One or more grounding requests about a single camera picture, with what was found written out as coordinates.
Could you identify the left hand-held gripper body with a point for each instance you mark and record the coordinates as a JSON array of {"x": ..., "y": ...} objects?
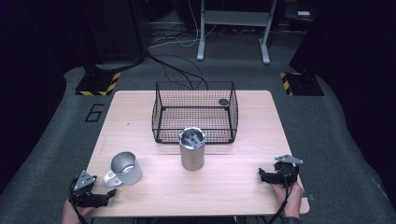
[{"x": 84, "y": 182}]

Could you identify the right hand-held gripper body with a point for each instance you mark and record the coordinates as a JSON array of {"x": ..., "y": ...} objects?
[{"x": 286, "y": 169}]

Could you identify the silver metal mug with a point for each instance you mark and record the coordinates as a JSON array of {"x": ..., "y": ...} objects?
[{"x": 130, "y": 177}]

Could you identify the tall silver metal canister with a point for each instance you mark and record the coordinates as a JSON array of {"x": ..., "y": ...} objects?
[{"x": 192, "y": 158}]

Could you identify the person's left hand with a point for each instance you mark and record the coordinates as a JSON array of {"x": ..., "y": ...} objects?
[{"x": 70, "y": 214}]

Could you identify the person's right hand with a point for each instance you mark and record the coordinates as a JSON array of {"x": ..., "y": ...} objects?
[{"x": 292, "y": 202}]

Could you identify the black round basket tag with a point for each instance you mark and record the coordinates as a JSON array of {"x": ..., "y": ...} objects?
[{"x": 223, "y": 102}]

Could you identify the dark curtain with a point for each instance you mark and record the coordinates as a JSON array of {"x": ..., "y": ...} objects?
[
  {"x": 25, "y": 93},
  {"x": 361, "y": 77}
]

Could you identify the small white box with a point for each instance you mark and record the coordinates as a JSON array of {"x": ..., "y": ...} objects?
[{"x": 304, "y": 13}]

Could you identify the black yellow striped base plate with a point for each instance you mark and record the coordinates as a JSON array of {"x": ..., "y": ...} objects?
[
  {"x": 303, "y": 84},
  {"x": 99, "y": 84}
]

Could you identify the grey metal desk frame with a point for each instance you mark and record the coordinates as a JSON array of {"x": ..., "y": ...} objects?
[{"x": 235, "y": 18}]

